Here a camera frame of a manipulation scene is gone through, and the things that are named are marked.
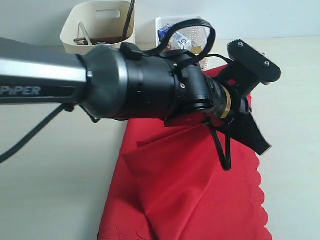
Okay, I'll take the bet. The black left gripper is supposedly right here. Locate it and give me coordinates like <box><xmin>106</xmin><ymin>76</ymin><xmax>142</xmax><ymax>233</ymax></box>
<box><xmin>164</xmin><ymin>74</ymin><xmax>272</xmax><ymax>156</ymax></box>

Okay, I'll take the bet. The red table cloth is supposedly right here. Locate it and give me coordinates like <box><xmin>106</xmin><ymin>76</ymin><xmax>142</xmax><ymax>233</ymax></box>
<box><xmin>96</xmin><ymin>63</ymin><xmax>273</xmax><ymax>240</ymax></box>

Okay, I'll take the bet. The blue silver milk carton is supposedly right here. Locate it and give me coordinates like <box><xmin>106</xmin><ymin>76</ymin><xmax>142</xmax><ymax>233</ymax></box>
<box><xmin>157</xmin><ymin>24</ymin><xmax>192</xmax><ymax>52</ymax></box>

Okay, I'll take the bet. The brown wooden plate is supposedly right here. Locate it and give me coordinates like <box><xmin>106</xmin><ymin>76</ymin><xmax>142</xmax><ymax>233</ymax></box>
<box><xmin>90</xmin><ymin>36</ymin><xmax>129</xmax><ymax>45</ymax></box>

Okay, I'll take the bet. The brown chopstick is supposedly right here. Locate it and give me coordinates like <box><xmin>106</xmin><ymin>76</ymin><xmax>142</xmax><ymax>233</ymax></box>
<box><xmin>121</xmin><ymin>0</ymin><xmax>135</xmax><ymax>41</ymax></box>
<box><xmin>124</xmin><ymin>0</ymin><xmax>137</xmax><ymax>40</ymax></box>

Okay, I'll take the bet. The brown wooden spoon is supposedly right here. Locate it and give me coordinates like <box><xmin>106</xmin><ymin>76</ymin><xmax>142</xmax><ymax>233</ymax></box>
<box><xmin>73</xmin><ymin>37</ymin><xmax>90</xmax><ymax>46</ymax></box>

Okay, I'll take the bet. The metal table knife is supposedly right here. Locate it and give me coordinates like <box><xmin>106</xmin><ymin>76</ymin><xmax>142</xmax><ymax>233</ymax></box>
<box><xmin>78</xmin><ymin>22</ymin><xmax>93</xmax><ymax>46</ymax></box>

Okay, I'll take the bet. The yellow cheese wedge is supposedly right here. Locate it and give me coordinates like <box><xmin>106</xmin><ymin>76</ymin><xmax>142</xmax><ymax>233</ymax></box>
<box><xmin>191</xmin><ymin>46</ymin><xmax>203</xmax><ymax>56</ymax></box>

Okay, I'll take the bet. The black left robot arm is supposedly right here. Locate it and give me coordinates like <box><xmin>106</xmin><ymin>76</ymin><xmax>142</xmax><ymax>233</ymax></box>
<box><xmin>0</xmin><ymin>38</ymin><xmax>281</xmax><ymax>155</ymax></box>

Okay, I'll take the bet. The white perforated plastic basket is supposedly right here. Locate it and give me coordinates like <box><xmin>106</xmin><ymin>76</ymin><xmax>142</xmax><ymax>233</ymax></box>
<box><xmin>155</xmin><ymin>16</ymin><xmax>213</xmax><ymax>71</ymax></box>

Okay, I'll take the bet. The cream plastic storage bin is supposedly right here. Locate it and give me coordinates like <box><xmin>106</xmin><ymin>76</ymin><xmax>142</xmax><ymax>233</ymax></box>
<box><xmin>60</xmin><ymin>0</ymin><xmax>136</xmax><ymax>55</ymax></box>

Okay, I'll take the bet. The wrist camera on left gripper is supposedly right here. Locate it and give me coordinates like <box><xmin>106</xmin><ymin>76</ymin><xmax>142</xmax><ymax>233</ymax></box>
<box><xmin>218</xmin><ymin>39</ymin><xmax>282</xmax><ymax>98</ymax></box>

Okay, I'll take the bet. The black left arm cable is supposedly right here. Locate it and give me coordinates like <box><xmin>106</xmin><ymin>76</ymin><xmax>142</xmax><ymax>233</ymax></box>
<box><xmin>0</xmin><ymin>18</ymin><xmax>233</xmax><ymax>172</ymax></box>

